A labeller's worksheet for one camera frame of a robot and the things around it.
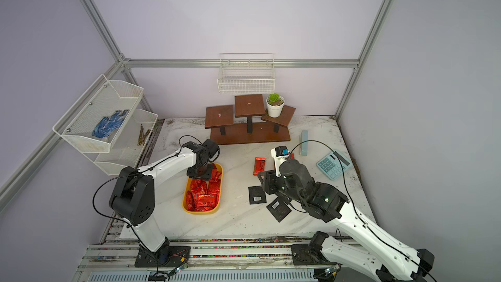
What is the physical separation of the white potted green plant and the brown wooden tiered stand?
2cm

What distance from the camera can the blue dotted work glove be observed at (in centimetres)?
75

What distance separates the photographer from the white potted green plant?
37.5 inches

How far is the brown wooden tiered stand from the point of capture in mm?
975
